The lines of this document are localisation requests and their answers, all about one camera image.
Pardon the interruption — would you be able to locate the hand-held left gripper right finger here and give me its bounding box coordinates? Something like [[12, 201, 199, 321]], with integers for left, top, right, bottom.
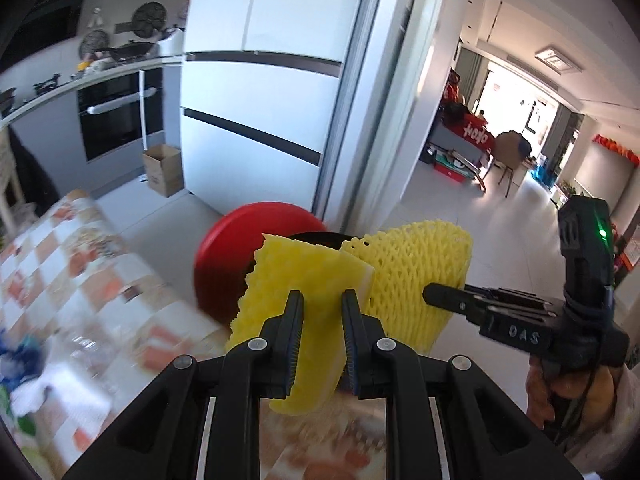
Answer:
[[341, 289, 586, 480]]

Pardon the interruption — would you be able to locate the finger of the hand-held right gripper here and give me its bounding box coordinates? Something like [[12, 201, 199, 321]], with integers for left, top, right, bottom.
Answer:
[[423, 282, 553, 329], [465, 286, 548, 310]]

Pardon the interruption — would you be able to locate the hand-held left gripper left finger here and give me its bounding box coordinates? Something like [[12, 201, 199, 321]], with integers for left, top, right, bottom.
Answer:
[[62, 290, 306, 480]]

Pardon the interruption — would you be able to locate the yellow foam fruit net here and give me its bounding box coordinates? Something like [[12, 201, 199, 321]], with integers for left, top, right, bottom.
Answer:
[[340, 218, 473, 353]]

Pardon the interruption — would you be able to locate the yellow wavy sponge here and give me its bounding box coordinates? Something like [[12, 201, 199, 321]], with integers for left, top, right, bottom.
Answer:
[[225, 233, 376, 416]]

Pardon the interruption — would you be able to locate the blue white wrapper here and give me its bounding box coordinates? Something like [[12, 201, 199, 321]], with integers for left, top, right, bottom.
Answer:
[[0, 332, 51, 386]]

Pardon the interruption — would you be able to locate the person's right forearm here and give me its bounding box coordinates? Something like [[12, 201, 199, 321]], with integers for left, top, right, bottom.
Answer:
[[565, 365, 640, 476]]

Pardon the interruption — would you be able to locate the person's right hand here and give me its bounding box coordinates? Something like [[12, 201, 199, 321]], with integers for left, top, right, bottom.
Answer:
[[525, 358, 627, 431]]

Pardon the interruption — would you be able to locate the red plastic stool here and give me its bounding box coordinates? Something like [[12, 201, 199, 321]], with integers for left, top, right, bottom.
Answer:
[[194, 201, 328, 326]]

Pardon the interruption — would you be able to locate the brown chair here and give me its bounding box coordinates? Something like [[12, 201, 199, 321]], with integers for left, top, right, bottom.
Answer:
[[492, 130, 533, 198]]

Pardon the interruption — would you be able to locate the red banner table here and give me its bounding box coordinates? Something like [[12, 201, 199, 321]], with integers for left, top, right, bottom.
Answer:
[[452, 112, 496, 153]]

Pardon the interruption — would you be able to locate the cardboard box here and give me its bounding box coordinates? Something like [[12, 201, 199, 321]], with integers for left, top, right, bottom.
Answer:
[[141, 144, 185, 197]]

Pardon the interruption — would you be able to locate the checkered floral tablecloth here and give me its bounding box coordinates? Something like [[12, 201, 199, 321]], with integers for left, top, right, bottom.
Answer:
[[0, 189, 391, 480]]

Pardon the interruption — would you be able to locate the ceiling light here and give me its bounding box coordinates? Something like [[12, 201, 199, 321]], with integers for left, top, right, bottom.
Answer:
[[535, 46, 583, 73]]

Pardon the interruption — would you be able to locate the white refrigerator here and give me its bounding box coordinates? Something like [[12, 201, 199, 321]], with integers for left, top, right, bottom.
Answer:
[[179, 0, 396, 216]]

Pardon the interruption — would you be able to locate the white pole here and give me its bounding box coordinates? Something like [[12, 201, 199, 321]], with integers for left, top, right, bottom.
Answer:
[[138, 70, 150, 152]]

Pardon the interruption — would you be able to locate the black built-in oven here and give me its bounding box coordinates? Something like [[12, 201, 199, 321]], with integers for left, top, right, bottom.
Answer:
[[77, 67, 165, 163]]

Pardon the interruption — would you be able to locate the white rice cooker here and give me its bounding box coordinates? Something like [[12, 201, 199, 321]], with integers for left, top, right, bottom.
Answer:
[[157, 27, 186, 57]]

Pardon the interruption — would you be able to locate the beige perforated chair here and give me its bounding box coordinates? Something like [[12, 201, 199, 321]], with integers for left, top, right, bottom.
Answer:
[[0, 127, 26, 233]]

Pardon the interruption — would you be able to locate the black wok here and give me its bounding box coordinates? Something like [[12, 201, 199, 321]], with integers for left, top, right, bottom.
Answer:
[[102, 40, 152, 63]]

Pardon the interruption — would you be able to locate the large round hanging rack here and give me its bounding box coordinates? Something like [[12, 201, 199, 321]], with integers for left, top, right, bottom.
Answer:
[[131, 2, 167, 36]]

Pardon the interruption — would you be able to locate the small round hanging rack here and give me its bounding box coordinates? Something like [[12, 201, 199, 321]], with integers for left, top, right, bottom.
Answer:
[[82, 30, 110, 53]]

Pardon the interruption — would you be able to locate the black range hood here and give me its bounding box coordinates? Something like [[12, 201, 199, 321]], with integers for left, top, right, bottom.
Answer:
[[15, 0, 97, 58]]

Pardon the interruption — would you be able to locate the sliding door frame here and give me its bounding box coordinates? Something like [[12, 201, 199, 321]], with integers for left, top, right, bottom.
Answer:
[[310, 0, 476, 241]]

